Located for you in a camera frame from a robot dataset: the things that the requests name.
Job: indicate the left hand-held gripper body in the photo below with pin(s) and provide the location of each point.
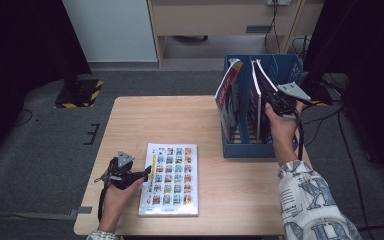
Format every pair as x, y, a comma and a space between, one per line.
121, 170

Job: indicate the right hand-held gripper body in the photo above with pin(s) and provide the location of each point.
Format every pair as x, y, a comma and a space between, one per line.
285, 105

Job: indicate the thin purple magazine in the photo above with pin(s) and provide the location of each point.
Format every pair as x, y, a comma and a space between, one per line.
256, 106
266, 116

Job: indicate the thick white picture-grid magazine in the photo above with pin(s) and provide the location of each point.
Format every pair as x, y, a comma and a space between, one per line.
170, 180

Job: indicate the black magazine with red cards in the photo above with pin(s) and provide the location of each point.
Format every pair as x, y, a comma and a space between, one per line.
228, 96

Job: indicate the blue plastic file rack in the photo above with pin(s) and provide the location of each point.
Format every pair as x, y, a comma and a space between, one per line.
243, 150

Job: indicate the person's right hand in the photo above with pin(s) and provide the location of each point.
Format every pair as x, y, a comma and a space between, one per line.
285, 133

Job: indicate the person's left hand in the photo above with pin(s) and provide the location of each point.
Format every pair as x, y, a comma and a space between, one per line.
115, 203

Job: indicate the black stand with striped base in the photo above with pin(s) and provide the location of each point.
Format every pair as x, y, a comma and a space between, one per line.
320, 95
80, 93

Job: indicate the white power strip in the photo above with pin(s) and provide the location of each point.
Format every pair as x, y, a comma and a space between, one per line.
279, 2

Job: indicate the light wooden desk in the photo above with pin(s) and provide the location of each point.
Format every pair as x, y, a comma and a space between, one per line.
213, 20

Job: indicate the dark curtain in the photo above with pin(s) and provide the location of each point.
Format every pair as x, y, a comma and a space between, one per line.
20, 50
373, 50

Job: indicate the white cabinet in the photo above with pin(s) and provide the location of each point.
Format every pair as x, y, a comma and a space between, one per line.
113, 30

